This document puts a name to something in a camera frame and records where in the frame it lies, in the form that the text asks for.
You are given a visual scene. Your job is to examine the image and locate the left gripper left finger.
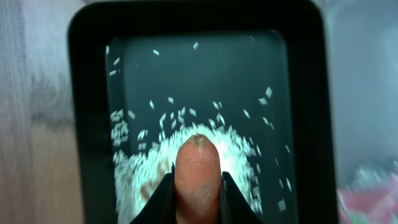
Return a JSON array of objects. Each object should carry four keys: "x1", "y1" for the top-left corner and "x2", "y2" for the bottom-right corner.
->
[{"x1": 130, "y1": 163, "x2": 176, "y2": 224}]

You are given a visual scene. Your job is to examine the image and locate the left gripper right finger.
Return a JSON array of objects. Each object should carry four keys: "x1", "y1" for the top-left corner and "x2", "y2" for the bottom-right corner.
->
[{"x1": 220, "y1": 172, "x2": 262, "y2": 224}]

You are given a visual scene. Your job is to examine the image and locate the rice and food scraps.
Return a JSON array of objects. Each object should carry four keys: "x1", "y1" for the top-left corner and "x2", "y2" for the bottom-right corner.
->
[{"x1": 104, "y1": 35, "x2": 293, "y2": 224}]

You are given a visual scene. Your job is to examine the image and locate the orange carrot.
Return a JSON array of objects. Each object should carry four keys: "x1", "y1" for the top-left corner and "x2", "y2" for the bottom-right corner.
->
[{"x1": 174, "y1": 134, "x2": 221, "y2": 224}]

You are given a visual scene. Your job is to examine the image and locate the red snack wrapper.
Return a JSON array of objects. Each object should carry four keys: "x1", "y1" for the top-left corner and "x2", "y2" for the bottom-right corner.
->
[{"x1": 337, "y1": 174, "x2": 397, "y2": 224}]

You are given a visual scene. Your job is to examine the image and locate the black food waste tray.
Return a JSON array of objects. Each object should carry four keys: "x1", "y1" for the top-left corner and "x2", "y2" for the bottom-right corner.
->
[{"x1": 68, "y1": 1, "x2": 338, "y2": 223}]

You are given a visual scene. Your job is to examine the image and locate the clear plastic waste bin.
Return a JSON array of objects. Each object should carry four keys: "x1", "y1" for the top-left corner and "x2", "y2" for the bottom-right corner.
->
[{"x1": 315, "y1": 0, "x2": 397, "y2": 190}]

